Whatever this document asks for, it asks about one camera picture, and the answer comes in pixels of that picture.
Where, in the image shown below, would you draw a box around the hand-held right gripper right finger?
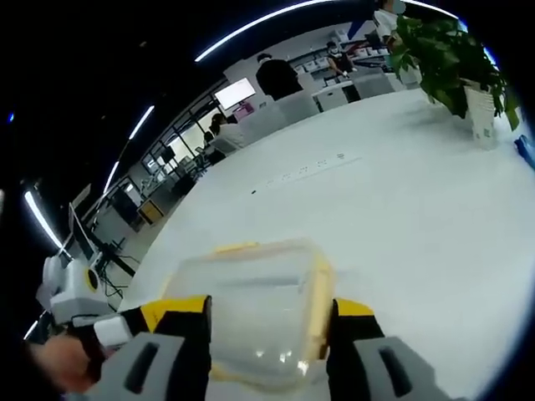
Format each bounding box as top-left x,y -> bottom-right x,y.
325,297 -> 451,401

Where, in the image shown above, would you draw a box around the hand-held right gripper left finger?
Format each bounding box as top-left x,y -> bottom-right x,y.
66,294 -> 212,401

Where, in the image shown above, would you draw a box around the clear box with yellow buckle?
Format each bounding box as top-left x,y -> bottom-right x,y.
165,238 -> 336,383

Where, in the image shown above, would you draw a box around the person's left hand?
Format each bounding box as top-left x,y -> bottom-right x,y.
28,332 -> 94,394

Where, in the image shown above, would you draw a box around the computer monitor on stand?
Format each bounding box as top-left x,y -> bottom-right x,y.
68,201 -> 96,261

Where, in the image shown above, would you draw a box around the yellow framed cart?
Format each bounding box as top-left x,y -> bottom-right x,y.
137,199 -> 169,227

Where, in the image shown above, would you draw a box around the short ceiling light strip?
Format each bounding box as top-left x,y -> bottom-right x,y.
126,104 -> 156,141

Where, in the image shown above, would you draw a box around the white chair back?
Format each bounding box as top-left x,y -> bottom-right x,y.
271,89 -> 322,125

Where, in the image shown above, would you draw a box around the blue cloth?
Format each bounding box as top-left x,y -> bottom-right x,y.
513,134 -> 535,163

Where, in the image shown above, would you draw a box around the long curved ceiling light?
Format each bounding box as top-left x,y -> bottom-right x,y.
194,0 -> 380,63

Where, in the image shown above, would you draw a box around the green potted plant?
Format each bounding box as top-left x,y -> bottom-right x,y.
391,12 -> 522,131

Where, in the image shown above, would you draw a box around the black floor cables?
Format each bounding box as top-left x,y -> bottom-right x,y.
94,244 -> 139,300

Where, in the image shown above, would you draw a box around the wall screen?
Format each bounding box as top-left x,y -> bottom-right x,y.
213,77 -> 257,109

